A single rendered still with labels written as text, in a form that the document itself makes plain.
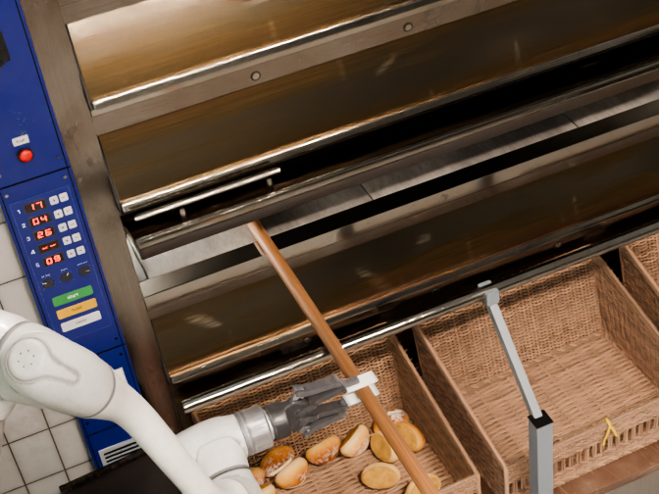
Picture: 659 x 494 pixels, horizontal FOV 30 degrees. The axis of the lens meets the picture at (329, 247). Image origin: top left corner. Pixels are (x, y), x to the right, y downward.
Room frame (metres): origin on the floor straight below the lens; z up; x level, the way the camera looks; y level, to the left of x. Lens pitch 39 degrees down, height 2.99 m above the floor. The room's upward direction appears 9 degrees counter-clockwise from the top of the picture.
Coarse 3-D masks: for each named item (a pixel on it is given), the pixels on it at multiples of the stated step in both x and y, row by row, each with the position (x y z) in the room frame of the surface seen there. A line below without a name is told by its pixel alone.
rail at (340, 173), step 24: (624, 72) 2.40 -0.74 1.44; (648, 72) 2.41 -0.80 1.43; (552, 96) 2.35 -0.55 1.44; (576, 96) 2.35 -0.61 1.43; (480, 120) 2.30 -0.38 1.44; (504, 120) 2.30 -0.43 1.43; (432, 144) 2.25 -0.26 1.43; (360, 168) 2.19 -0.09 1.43; (288, 192) 2.14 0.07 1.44; (216, 216) 2.10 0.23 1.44; (144, 240) 2.05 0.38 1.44
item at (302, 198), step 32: (576, 64) 2.56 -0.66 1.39; (608, 64) 2.51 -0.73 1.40; (640, 64) 2.47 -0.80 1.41; (480, 96) 2.48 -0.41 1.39; (512, 96) 2.44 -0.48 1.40; (544, 96) 2.40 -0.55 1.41; (608, 96) 2.37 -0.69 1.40; (384, 128) 2.41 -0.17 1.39; (416, 128) 2.37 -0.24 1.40; (448, 128) 2.33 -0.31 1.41; (512, 128) 2.30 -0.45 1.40; (288, 160) 2.34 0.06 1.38; (320, 160) 2.30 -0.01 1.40; (352, 160) 2.27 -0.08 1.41; (416, 160) 2.23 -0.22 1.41; (192, 192) 2.27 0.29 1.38; (256, 192) 2.20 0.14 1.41; (320, 192) 2.16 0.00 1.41; (128, 224) 2.17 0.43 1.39; (160, 224) 2.14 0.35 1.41; (224, 224) 2.09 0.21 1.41
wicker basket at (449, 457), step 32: (384, 352) 2.30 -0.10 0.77; (416, 384) 2.17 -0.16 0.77; (192, 416) 2.14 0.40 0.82; (352, 416) 2.22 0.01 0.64; (416, 416) 2.19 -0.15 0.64; (448, 448) 2.02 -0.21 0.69; (320, 480) 2.06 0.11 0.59; (352, 480) 2.05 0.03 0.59; (448, 480) 2.00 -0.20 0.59; (480, 480) 1.89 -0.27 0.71
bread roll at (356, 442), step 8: (360, 424) 2.18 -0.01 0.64; (352, 432) 2.16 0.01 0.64; (360, 432) 2.15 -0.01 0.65; (368, 432) 2.16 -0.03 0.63; (344, 440) 2.15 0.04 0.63; (352, 440) 2.13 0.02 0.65; (360, 440) 2.13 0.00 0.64; (368, 440) 2.14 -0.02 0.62; (344, 448) 2.11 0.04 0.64; (352, 448) 2.11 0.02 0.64; (360, 448) 2.12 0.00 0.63; (352, 456) 2.11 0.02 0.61
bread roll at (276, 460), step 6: (276, 450) 2.13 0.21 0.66; (282, 450) 2.12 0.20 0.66; (288, 450) 2.12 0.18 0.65; (270, 456) 2.11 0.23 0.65; (276, 456) 2.11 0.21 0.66; (282, 456) 2.11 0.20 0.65; (288, 456) 2.11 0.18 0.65; (264, 462) 2.11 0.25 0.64; (270, 462) 2.10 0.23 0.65; (276, 462) 2.10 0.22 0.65; (282, 462) 2.09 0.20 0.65; (288, 462) 2.10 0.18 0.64; (264, 468) 2.09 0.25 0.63; (270, 468) 2.09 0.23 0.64; (276, 468) 2.08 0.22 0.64; (282, 468) 2.09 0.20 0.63; (270, 474) 2.08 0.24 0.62; (276, 474) 2.08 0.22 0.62
